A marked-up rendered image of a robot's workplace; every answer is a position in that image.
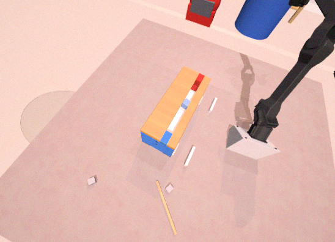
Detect small light blue block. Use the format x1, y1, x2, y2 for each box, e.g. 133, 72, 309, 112
181, 98, 191, 110

